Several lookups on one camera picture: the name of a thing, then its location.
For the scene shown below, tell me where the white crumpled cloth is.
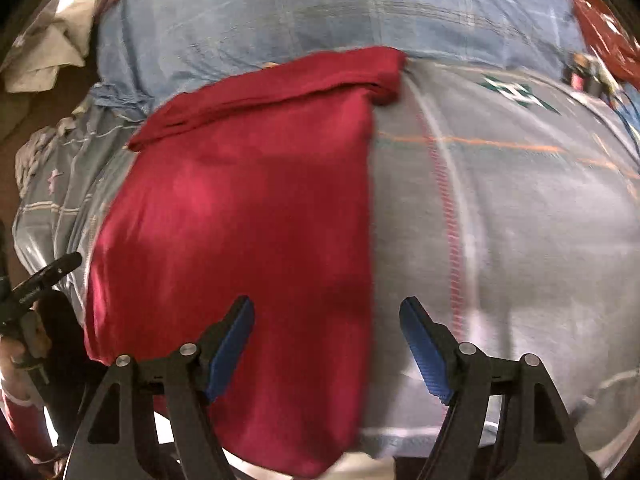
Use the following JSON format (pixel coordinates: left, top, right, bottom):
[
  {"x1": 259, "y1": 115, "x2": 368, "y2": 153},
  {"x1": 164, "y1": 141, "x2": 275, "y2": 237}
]
[{"x1": 2, "y1": 0, "x2": 94, "y2": 94}]

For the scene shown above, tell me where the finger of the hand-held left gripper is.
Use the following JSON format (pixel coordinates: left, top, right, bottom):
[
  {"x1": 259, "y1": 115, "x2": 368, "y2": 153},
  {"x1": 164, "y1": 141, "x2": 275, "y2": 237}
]
[{"x1": 11, "y1": 251, "x2": 83, "y2": 313}]

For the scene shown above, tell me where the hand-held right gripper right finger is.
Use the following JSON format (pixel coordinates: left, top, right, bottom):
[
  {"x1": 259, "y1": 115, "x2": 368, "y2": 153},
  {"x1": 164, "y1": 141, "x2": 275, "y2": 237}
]
[{"x1": 399, "y1": 296, "x2": 603, "y2": 480}]

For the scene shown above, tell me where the black canister with red label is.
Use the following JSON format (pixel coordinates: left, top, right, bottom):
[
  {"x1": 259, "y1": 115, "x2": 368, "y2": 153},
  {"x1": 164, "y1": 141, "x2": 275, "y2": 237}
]
[{"x1": 566, "y1": 62, "x2": 590, "y2": 90}]

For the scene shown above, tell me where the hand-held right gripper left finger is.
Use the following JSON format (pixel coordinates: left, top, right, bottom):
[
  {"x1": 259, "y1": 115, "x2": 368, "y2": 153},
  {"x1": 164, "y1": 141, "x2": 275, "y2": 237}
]
[{"x1": 64, "y1": 295, "x2": 257, "y2": 480}]

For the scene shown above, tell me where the red plastic bag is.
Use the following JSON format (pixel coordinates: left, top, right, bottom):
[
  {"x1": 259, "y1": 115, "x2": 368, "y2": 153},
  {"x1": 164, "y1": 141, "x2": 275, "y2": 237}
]
[{"x1": 570, "y1": 0, "x2": 640, "y2": 81}]

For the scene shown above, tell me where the light blue cloth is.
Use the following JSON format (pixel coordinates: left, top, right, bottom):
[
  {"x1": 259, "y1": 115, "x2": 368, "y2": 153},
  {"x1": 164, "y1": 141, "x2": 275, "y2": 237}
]
[{"x1": 614, "y1": 94, "x2": 640, "y2": 143}]

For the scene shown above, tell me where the person's left hand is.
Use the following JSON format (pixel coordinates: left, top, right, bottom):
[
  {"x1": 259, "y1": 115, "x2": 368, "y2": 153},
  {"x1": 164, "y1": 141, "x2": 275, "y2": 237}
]
[{"x1": 0, "y1": 310, "x2": 54, "y2": 402}]

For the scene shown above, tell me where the red garment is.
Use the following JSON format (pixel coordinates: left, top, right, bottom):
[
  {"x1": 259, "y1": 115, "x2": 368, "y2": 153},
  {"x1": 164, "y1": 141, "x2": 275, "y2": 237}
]
[{"x1": 84, "y1": 46, "x2": 408, "y2": 478}]

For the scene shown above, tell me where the blue plaid pillow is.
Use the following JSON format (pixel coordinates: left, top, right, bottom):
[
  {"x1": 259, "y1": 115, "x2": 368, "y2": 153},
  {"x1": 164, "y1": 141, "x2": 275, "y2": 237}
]
[{"x1": 92, "y1": 0, "x2": 586, "y2": 121}]

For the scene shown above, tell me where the person's left forearm red sleeve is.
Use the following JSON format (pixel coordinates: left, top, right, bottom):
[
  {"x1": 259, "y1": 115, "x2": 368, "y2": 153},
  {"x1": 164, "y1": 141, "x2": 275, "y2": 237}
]
[{"x1": 0, "y1": 387, "x2": 66, "y2": 476}]

